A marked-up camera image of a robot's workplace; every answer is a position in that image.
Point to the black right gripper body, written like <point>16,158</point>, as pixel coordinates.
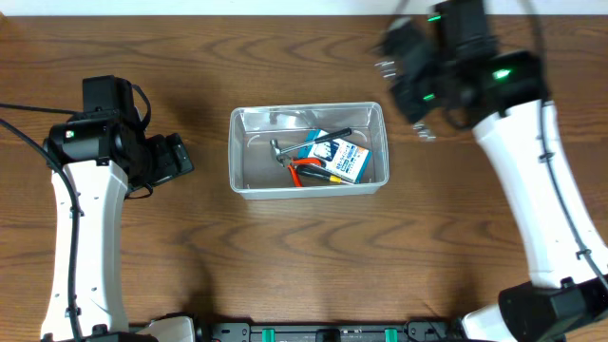
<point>419,94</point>

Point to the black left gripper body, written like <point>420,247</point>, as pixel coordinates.
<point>173,155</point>

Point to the blue white screw box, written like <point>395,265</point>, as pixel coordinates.
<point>343,159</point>

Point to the small black-handled hammer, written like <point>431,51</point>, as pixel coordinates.
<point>281,154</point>

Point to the clear plastic storage box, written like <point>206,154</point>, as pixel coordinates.
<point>256,175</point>

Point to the red-handled pliers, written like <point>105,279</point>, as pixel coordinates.
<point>307,167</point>

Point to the black yellow screwdriver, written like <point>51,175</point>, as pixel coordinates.
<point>317,174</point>

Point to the silver combination wrench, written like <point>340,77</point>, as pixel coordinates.
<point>413,98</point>

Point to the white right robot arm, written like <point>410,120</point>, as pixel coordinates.
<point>504,100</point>

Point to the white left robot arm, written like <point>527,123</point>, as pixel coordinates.
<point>100,158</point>

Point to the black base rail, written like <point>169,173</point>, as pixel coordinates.
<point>412,331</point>

